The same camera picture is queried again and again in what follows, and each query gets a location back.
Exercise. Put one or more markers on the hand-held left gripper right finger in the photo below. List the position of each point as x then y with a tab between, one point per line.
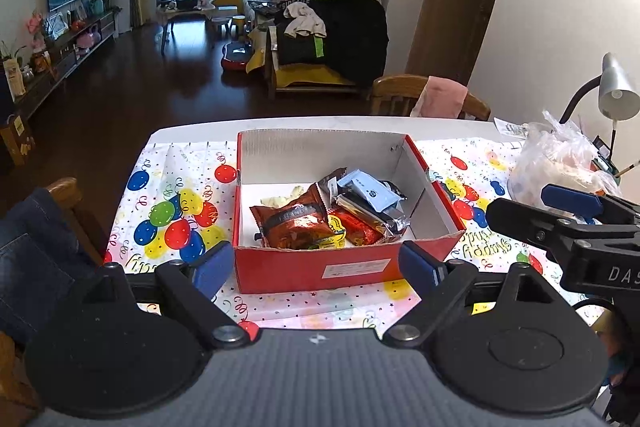
420	269

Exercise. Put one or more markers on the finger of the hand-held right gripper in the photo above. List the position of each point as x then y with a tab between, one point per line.
570	199
520	222

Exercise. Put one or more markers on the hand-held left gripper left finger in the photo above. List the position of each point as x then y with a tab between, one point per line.
212	269

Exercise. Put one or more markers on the black gold snack packet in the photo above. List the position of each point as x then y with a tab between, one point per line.
395	223

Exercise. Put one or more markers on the red cardboard box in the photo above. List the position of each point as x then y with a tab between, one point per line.
280	272

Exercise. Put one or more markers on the dark silver snack packet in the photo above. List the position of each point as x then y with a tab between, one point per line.
395	188

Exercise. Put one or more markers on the orange brown snack packet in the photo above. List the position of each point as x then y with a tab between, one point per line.
292	222

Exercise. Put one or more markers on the yellow cartoon snack pack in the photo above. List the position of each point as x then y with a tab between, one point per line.
334	227

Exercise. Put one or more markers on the pale blue snack packet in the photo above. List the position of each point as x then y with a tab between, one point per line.
365	189

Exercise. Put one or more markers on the clear bag of pale snacks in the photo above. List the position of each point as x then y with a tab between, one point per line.
280	199

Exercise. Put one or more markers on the dark brown snack packet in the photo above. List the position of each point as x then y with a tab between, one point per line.
332	184

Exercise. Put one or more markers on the clear plastic bag of food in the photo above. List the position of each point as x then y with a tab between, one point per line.
545	162

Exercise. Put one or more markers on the pencil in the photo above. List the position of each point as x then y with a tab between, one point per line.
627	169

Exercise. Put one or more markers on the white paper slip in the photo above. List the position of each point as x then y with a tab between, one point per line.
510	128

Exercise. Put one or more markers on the balloon print tablecloth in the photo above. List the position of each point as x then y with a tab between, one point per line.
165	187

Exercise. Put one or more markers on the grey desk lamp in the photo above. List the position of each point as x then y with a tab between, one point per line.
617	87

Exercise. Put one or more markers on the pink cloth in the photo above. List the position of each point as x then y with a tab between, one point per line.
440	99

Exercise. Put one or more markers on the wooden chair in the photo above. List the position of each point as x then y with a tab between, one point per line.
390	94
65	192

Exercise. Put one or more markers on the blue jeans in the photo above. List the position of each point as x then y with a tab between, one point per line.
40	267

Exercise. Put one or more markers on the wooden bench with yellow cushion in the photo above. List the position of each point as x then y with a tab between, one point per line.
305	79

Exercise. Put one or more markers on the red ride-on toy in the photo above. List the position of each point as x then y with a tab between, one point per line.
235	56

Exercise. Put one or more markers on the yellow paper bag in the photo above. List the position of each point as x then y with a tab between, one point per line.
17	137

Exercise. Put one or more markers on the black clothing pile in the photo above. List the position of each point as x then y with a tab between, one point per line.
355	32

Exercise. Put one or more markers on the small yellow stool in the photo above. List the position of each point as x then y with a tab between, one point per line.
237	24

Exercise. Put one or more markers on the dark television cabinet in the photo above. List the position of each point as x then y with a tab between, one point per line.
65	57

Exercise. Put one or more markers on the low coffee table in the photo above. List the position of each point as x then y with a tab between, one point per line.
185	9

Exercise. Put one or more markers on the beige garment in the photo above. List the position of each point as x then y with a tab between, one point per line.
305	19

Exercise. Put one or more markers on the pink flowers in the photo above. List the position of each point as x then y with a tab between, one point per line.
35	22

